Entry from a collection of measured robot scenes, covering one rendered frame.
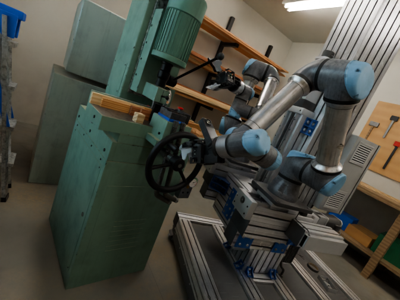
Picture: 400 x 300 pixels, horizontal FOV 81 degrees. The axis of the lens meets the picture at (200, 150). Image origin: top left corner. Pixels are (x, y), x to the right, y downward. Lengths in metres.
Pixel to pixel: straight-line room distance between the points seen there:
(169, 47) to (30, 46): 2.45
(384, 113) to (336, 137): 3.03
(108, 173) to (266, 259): 1.10
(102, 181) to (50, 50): 2.50
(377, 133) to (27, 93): 4.47
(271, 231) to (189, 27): 1.02
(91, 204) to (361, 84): 1.13
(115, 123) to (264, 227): 0.82
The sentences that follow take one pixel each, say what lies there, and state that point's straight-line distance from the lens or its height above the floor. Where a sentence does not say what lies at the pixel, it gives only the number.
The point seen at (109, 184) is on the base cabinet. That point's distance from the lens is 1.13.
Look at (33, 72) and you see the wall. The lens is 3.45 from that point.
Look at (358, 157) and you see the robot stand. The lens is 1.59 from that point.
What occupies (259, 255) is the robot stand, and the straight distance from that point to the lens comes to 1.60.
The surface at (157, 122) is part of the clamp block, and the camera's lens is 1.06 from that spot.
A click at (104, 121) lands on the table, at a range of 0.99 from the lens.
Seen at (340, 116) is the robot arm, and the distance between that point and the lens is 0.96.
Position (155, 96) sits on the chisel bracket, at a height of 1.03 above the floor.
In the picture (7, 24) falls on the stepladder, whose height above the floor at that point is 1.07.
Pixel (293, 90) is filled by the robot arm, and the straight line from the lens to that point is 0.93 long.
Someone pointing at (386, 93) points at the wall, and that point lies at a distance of 4.12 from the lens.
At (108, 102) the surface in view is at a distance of 1.14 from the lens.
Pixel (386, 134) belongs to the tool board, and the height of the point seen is 1.55.
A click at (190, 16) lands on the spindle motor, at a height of 1.41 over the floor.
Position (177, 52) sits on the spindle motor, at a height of 1.25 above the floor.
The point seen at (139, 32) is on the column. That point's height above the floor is 1.28.
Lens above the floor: 1.11
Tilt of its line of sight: 12 degrees down
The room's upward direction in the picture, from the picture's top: 22 degrees clockwise
